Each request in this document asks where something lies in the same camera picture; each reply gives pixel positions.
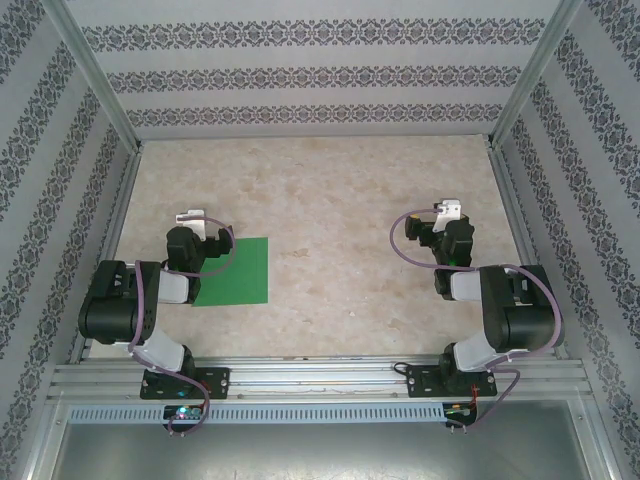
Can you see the green paper sheet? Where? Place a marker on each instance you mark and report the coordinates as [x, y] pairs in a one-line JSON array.
[[245, 280]]

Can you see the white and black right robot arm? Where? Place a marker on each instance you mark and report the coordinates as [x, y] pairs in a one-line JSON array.
[[520, 310]]

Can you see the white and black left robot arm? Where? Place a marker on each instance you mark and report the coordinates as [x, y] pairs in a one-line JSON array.
[[115, 310]]

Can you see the controller board with LEDs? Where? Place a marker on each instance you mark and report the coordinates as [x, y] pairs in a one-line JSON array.
[[460, 411], [182, 413]]

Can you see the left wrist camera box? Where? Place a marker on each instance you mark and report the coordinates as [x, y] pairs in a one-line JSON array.
[[196, 222]]

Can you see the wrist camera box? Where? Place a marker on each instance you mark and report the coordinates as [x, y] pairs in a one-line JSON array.
[[196, 222], [447, 210]]

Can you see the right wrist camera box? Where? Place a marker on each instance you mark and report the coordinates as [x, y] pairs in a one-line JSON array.
[[447, 210]]

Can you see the aluminium side rail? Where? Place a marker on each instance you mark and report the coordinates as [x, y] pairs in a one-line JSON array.
[[112, 240], [525, 240]]

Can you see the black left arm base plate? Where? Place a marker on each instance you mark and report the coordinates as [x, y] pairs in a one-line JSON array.
[[220, 382]]

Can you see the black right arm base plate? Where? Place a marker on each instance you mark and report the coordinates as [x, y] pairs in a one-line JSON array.
[[420, 382]]

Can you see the aluminium mounting rail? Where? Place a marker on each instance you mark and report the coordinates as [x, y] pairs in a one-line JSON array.
[[320, 375]]

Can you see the aluminium frame post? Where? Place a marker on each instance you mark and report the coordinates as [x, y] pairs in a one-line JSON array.
[[95, 75], [535, 75]]

